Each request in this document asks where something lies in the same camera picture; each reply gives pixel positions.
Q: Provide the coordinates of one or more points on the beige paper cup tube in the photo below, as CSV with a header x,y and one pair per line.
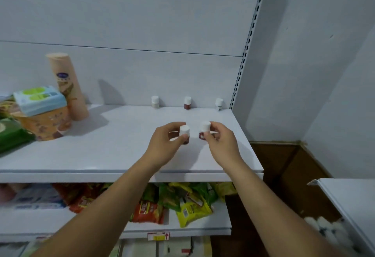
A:
x,y
66,84

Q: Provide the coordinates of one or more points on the person's left hand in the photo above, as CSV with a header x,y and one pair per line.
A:
x,y
159,148

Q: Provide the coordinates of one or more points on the pile of snack bags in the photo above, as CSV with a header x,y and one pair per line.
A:
x,y
190,207

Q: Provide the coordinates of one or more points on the blue tissue packs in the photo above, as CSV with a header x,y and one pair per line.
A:
x,y
38,198

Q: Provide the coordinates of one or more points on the person's left forearm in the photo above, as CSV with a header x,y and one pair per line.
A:
x,y
96,215

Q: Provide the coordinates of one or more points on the pink packs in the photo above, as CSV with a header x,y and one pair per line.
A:
x,y
7,193

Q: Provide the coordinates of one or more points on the blue green wipes pack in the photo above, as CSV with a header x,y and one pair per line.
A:
x,y
41,100

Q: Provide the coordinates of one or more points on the person's right hand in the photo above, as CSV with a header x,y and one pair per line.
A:
x,y
225,148

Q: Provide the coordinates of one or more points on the orange tissue box pack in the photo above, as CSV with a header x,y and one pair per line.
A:
x,y
44,125

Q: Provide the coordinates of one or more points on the stack of white heart-lid jars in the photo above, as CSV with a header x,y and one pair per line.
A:
x,y
328,227

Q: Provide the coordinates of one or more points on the red yellow price tag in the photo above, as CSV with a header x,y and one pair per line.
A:
x,y
158,236

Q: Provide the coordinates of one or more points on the person's right forearm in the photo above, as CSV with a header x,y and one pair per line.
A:
x,y
278,215

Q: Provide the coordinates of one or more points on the row of pale flat packs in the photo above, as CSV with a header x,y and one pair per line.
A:
x,y
175,248

